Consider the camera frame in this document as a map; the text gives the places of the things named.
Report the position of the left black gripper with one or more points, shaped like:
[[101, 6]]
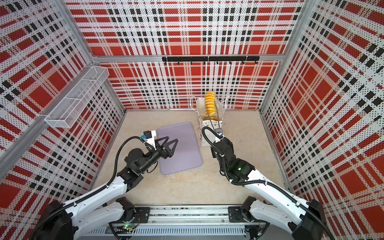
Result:
[[165, 154]]

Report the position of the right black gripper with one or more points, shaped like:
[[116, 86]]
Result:
[[231, 147]]

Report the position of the metal tongs red handle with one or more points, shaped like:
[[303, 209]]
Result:
[[217, 119]]

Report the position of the lavender plastic tray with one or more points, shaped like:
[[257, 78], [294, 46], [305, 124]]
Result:
[[187, 154]]

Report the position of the long ridged bread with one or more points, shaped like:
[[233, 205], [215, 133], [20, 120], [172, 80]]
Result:
[[210, 104]]

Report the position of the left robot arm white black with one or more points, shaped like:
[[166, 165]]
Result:
[[106, 204]]

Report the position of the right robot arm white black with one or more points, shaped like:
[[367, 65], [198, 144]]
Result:
[[304, 220]]

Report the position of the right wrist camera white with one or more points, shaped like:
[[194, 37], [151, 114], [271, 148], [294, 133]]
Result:
[[219, 132]]

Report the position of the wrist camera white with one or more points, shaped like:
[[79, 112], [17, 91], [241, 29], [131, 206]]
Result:
[[148, 138], [219, 132]]

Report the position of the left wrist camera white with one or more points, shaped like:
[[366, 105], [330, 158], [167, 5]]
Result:
[[148, 138]]

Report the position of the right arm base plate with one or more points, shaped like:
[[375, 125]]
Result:
[[239, 215]]

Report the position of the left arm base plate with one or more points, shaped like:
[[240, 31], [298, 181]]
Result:
[[136, 215]]

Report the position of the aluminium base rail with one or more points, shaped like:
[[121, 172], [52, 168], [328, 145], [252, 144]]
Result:
[[183, 220]]

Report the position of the black hook rail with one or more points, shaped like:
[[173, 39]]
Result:
[[211, 59]]

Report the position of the white wire mesh basket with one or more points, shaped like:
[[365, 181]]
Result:
[[69, 109]]

